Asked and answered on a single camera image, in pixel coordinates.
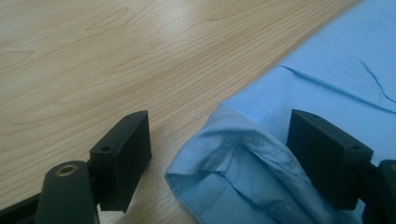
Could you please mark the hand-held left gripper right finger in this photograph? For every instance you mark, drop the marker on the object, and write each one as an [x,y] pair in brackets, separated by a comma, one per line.
[327,161]

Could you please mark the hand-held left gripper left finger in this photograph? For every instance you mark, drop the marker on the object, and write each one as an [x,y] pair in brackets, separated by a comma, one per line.
[121,165]

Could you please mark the light blue button shirt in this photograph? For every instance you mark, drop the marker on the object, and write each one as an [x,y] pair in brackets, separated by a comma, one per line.
[311,93]

